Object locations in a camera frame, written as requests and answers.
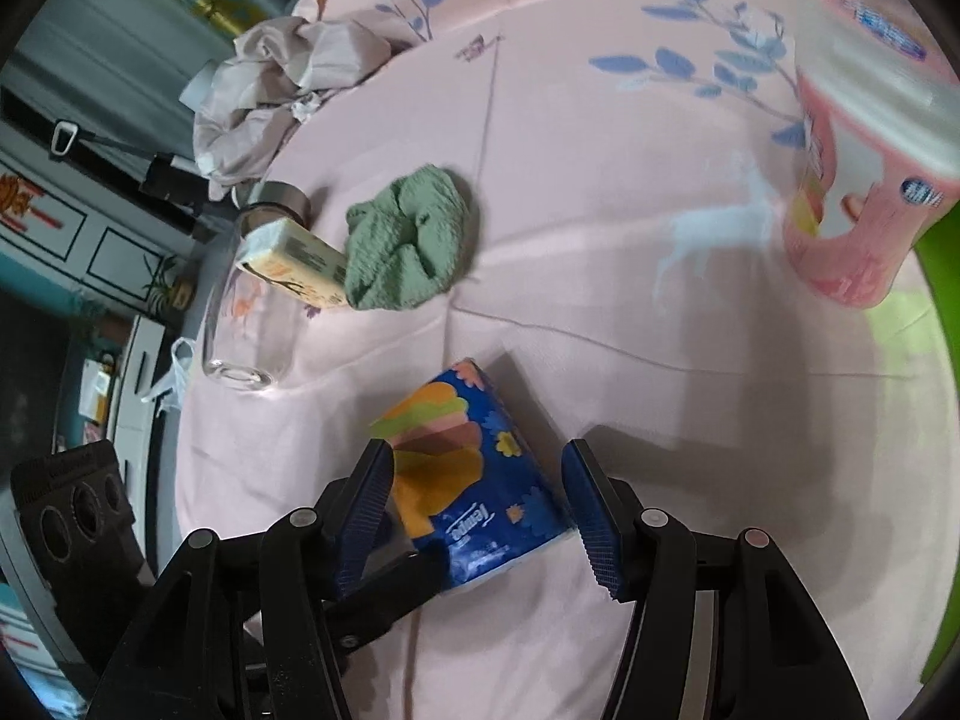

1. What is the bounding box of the crumpled beige cloth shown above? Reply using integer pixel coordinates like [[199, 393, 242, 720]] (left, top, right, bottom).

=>
[[193, 11, 395, 202]]

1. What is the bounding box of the strap with metal buckle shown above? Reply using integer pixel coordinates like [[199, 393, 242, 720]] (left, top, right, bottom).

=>
[[51, 120, 151, 162]]

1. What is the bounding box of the potted plant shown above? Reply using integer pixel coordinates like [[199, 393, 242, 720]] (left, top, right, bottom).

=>
[[141, 255, 190, 316]]

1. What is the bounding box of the pink floral bedsheet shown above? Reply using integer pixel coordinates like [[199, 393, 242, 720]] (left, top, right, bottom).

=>
[[176, 0, 960, 720]]

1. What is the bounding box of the green cardboard box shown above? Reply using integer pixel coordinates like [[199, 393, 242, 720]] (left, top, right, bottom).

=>
[[870, 221, 960, 687]]

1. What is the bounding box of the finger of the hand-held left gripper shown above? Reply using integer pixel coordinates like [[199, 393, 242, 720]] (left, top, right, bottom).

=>
[[321, 546, 452, 657]]

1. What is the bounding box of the grey sheer curtain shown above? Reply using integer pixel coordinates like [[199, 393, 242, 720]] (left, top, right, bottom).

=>
[[11, 0, 301, 188]]

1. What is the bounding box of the glass jar with metal lid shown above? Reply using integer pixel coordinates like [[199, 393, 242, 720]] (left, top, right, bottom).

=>
[[200, 181, 311, 392]]

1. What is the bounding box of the white cabinet with dark trim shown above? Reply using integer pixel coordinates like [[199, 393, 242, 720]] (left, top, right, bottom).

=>
[[0, 154, 192, 320]]

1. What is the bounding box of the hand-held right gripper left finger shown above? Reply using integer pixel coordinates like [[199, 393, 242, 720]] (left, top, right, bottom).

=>
[[86, 437, 396, 720]]

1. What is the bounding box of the green towel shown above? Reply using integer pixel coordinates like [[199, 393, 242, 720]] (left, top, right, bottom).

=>
[[343, 163, 482, 311]]

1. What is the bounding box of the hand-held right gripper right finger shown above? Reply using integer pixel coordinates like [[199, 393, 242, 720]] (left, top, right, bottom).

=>
[[559, 438, 872, 720]]

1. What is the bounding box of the small yellow carton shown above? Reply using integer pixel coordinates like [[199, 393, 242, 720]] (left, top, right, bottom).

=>
[[235, 220, 349, 310]]

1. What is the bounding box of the pink wet wipes canister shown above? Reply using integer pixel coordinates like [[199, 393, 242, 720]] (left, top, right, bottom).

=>
[[781, 0, 960, 308]]

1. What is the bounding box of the white plastic bag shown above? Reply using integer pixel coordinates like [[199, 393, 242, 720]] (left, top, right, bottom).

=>
[[141, 337, 197, 415]]

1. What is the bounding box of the blue tissue pack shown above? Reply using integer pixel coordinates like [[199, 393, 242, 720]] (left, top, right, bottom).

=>
[[367, 358, 580, 598]]

